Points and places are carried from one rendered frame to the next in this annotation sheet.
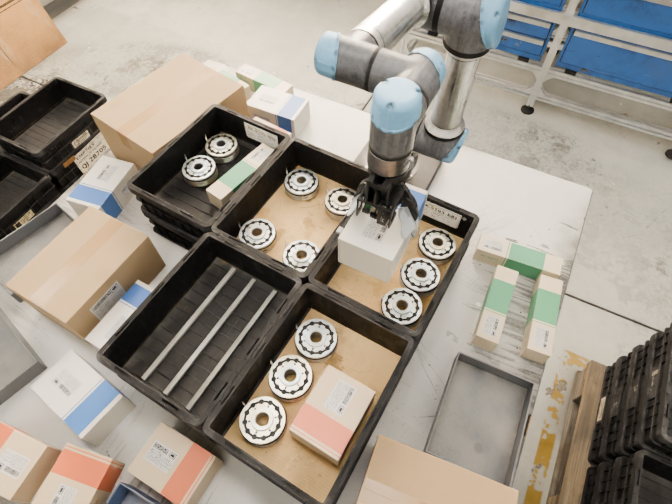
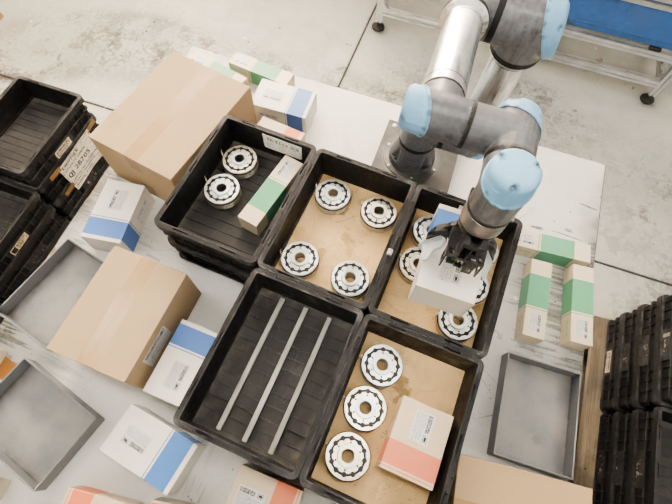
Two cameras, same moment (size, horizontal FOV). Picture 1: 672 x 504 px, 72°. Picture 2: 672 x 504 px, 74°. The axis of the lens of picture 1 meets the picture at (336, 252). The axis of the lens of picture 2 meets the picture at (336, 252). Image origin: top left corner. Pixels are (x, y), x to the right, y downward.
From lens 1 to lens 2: 0.34 m
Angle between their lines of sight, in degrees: 10
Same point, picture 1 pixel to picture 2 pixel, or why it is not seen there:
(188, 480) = not seen: outside the picture
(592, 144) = (572, 94)
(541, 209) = (560, 191)
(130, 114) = (134, 133)
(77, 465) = not seen: outside the picture
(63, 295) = (113, 352)
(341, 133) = (352, 124)
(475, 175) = not seen: hidden behind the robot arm
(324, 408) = (409, 440)
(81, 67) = (27, 46)
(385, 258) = (467, 302)
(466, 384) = (516, 380)
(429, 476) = (512, 487)
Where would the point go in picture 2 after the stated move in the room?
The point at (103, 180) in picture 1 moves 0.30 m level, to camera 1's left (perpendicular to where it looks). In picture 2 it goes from (116, 209) to (10, 220)
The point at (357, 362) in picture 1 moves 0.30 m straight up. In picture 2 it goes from (423, 382) to (456, 359)
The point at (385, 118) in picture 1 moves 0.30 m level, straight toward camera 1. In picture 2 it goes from (505, 198) to (548, 431)
